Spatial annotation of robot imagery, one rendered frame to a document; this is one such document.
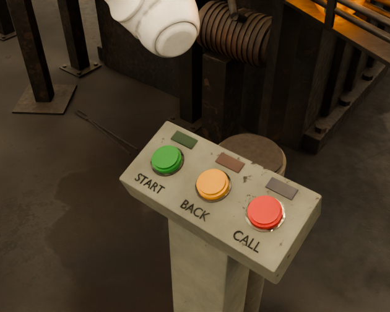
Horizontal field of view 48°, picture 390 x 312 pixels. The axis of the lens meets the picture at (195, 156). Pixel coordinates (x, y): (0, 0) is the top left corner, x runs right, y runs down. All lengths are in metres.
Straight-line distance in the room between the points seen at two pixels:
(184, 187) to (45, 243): 0.80
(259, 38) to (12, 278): 0.88
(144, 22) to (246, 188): 0.31
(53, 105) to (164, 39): 1.16
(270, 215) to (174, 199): 0.12
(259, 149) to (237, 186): 0.20
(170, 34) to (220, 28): 0.48
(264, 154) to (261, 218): 0.23
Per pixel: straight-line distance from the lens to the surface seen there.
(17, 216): 1.41
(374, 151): 1.63
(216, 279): 0.62
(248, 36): 1.11
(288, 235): 0.51
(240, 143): 0.74
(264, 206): 0.52
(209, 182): 0.54
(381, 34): 0.73
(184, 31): 0.69
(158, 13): 0.69
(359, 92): 1.79
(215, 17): 1.17
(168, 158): 0.57
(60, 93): 1.87
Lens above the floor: 0.99
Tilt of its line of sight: 41 degrees down
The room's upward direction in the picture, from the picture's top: straight up
